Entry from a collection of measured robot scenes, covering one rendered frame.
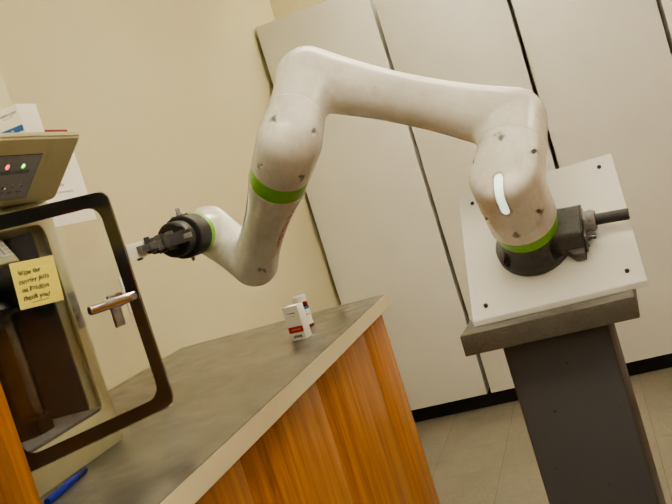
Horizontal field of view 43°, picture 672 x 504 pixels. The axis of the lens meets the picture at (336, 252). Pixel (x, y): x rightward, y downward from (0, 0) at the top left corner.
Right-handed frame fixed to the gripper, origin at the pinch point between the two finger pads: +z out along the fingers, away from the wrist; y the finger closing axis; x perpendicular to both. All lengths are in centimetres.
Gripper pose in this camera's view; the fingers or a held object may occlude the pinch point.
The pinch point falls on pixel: (133, 251)
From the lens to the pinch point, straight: 163.7
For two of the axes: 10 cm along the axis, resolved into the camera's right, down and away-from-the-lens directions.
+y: 9.1, -2.7, -3.0
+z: -2.7, 1.4, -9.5
